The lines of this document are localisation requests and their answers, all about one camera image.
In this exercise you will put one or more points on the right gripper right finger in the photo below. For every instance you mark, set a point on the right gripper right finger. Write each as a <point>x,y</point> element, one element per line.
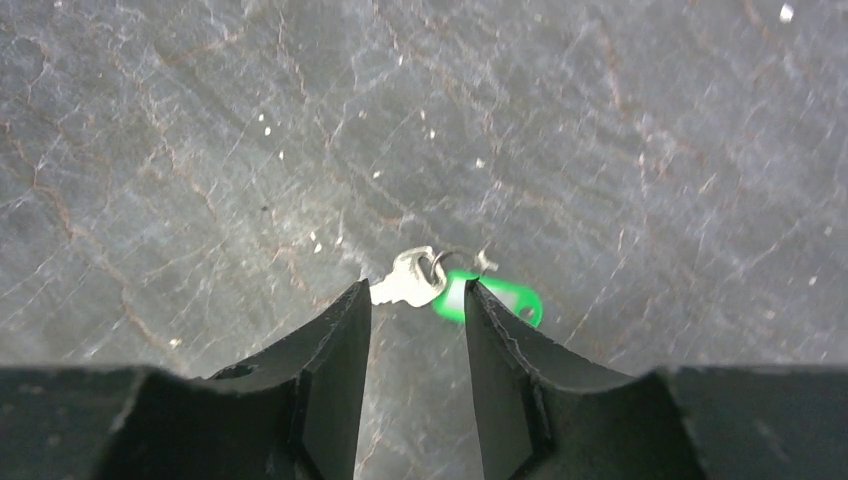
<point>545,412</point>

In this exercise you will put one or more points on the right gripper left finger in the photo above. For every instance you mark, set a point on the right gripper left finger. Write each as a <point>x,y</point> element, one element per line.
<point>289,411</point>

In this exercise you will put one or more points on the key with green tag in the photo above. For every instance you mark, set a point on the key with green tag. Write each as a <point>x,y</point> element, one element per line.
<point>419,279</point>

